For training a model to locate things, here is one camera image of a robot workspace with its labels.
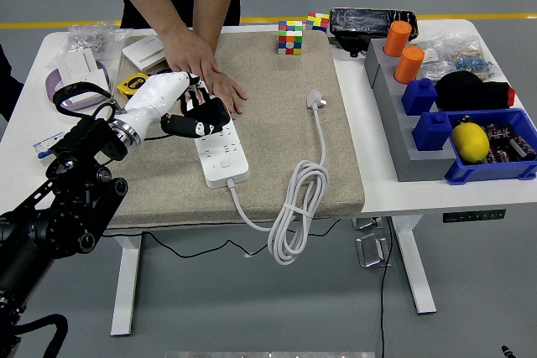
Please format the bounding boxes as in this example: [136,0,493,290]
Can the person's right hand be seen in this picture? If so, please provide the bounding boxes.
[161,26,222,82]

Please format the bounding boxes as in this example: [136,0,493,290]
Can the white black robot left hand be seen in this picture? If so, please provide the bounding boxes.
[121,71,226,140]

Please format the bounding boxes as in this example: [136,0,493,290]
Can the person's left hand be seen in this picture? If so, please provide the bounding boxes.
[205,71,248,120]

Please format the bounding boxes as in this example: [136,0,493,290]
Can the black power adapter plug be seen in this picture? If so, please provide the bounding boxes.
[180,96,232,132]

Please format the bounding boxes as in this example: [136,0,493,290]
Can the white power strip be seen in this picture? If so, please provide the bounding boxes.
[186,89,251,189]

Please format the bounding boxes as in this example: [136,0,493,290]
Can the thin black adapter cord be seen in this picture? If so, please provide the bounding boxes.
[102,133,356,259]

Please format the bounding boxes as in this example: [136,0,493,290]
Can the yellow tape measure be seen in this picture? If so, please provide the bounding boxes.
[116,72,150,98]

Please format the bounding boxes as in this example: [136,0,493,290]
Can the grey-brown mat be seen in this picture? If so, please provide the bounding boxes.
[87,30,366,232]

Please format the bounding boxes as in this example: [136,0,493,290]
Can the multicoloured puzzle cube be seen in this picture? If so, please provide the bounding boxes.
[276,19,305,56]
[305,12,331,34]

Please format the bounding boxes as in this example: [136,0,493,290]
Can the clear bag of metal parts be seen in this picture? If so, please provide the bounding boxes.
[66,22,129,60]

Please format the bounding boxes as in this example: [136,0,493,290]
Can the purple plate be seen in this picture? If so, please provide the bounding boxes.
[44,60,112,112]

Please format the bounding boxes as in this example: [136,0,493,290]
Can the white blue circuit breaker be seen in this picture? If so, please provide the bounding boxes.
[32,131,68,163]

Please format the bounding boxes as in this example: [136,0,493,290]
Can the white table leg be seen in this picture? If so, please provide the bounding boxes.
[110,230,143,338]
[392,215,437,315]

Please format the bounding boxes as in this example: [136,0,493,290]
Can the black table control panel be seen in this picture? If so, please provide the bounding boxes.
[442,209,507,224]

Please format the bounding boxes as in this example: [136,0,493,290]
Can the black plastic-wrapped box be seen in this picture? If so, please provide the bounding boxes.
[329,7,420,58]

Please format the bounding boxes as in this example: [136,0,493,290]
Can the orange cylinder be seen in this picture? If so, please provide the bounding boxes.
[383,20,413,58]
[393,45,425,86]

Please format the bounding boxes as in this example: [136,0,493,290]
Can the blue plastic bin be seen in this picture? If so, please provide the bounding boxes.
[443,107,537,186]

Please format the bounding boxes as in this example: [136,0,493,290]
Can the grey stepped block base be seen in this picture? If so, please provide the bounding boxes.
[363,37,459,183]

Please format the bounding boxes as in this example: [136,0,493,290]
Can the blue block with knob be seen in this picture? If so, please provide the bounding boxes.
[401,77,438,117]
[411,111,454,153]

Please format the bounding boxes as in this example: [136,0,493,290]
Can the yellow lemon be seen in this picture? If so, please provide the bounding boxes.
[451,122,491,164]

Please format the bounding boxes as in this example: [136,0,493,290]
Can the dark electronic components pile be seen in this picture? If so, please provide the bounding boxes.
[459,113,537,165]

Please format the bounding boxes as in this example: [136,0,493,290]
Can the clear bag of small parts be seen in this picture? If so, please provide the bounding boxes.
[419,34,483,80]

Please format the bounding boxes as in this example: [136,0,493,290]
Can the black pouch with red end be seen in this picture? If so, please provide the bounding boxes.
[435,70,516,112]

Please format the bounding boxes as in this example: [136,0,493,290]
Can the clear bag of blue components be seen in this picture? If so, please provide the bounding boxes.
[452,48,499,82]

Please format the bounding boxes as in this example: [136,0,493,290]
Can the white wall switch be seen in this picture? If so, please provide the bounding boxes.
[122,35,167,70]

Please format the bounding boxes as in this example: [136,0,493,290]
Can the white wall socket panel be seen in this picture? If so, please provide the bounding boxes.
[68,69,108,106]

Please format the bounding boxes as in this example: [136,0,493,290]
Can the white power cord with plug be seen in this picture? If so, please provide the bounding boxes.
[226,88,332,267]

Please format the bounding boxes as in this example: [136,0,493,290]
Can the white switch panel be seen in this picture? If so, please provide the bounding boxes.
[55,48,100,86]

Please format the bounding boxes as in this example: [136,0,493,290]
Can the black floor cable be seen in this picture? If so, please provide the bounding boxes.
[378,217,398,358]

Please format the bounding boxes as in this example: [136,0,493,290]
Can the silver metal bracket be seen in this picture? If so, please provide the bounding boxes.
[352,217,383,231]
[355,231,394,269]

